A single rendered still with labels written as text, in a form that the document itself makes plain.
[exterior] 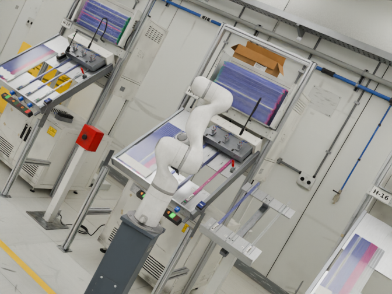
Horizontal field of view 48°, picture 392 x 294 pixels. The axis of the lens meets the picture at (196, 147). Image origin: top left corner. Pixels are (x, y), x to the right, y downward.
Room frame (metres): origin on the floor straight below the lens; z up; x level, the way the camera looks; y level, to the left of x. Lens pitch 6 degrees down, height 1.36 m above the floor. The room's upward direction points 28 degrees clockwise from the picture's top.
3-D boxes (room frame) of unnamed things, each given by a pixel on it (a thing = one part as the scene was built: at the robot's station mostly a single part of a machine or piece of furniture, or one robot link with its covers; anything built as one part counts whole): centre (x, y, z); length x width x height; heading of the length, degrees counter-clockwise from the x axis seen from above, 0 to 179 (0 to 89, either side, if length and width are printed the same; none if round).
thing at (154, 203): (2.06, 0.04, 0.79); 0.19 x 0.19 x 0.18
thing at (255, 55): (3.46, -0.17, 1.82); 0.68 x 0.30 x 0.20; 64
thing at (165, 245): (3.28, -0.14, 0.31); 0.70 x 0.65 x 0.62; 64
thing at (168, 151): (2.06, 0.08, 1.00); 0.19 x 0.12 x 0.24; 93
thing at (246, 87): (3.15, -0.14, 1.52); 0.51 x 0.13 x 0.27; 64
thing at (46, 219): (3.18, 0.71, 0.39); 0.24 x 0.24 x 0.78; 64
